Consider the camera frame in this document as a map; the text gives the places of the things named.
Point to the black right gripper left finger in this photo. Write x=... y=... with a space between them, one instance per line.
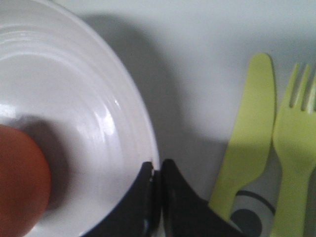
x=134 y=215

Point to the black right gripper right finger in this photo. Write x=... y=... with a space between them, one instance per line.
x=185 y=214

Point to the orange mandarin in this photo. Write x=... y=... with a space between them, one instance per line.
x=25 y=182

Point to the beige round plate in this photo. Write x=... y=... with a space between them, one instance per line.
x=64 y=86

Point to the white bear print tray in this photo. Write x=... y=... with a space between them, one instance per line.
x=189 y=60

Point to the light green plastic knife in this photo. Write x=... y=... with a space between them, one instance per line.
x=248 y=148

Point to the light green plastic fork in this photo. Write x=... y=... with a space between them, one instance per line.
x=294 y=141

